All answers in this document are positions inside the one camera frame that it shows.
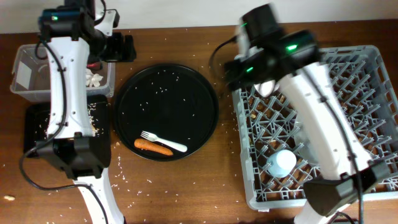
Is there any white plastic fork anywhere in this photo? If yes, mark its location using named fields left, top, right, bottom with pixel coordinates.
left=141, top=131, right=188, bottom=152

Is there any black rectangular tray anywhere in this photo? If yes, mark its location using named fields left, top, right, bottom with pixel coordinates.
left=23, top=95, right=111, bottom=160

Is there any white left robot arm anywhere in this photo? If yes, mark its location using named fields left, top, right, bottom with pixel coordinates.
left=29, top=0, right=136, bottom=223

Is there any round black tray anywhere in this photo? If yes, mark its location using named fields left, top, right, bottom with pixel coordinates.
left=113, top=63, right=219, bottom=162

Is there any grey dishwasher rack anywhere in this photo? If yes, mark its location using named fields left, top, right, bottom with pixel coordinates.
left=232, top=45, right=397, bottom=212

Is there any light blue plastic cup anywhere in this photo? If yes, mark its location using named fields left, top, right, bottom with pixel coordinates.
left=267, top=149, right=297, bottom=178

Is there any rice and peanut pile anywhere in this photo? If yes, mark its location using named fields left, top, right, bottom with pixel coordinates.
left=88, top=103, right=98, bottom=137

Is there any grey round plate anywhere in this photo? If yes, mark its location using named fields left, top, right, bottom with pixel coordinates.
left=294, top=115, right=318, bottom=165

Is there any pink bowl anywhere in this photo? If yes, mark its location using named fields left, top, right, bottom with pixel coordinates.
left=254, top=80, right=279, bottom=97

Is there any orange carrot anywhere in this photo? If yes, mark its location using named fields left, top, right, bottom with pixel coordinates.
left=134, top=139, right=173, bottom=156

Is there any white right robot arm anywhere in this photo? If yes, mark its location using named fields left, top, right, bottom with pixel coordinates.
left=224, top=4, right=390, bottom=223

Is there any white tissue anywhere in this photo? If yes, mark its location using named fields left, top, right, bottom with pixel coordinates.
left=86, top=68, right=103, bottom=87

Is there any clear plastic bin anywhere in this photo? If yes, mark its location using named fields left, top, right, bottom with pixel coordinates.
left=10, top=44, right=116, bottom=103

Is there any peanut on table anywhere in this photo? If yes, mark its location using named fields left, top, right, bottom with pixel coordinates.
left=4, top=195, right=15, bottom=201

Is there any red snack wrapper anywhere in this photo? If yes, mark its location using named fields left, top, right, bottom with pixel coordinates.
left=86, top=62, right=103, bottom=70

